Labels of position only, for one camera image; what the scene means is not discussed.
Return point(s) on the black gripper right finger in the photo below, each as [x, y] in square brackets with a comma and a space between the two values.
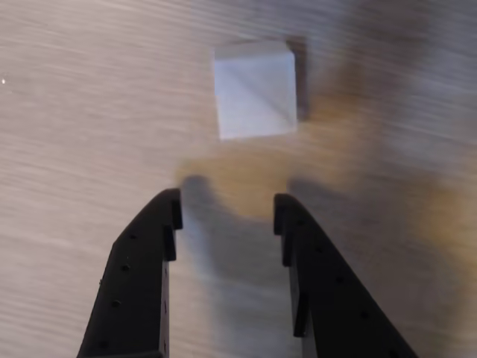
[328, 298]

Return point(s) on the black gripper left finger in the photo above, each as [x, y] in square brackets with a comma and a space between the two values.
[134, 291]

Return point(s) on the white cube with diagonal line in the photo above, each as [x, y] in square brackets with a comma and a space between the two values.
[257, 93]

